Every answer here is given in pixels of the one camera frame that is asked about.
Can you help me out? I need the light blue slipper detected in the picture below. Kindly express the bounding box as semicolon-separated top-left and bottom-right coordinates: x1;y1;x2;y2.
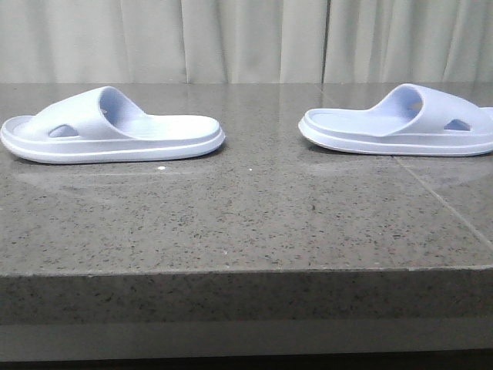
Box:
1;86;225;164
299;83;492;156

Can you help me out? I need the pale green curtain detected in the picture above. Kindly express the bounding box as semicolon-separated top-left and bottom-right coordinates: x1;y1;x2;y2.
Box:
1;1;492;83

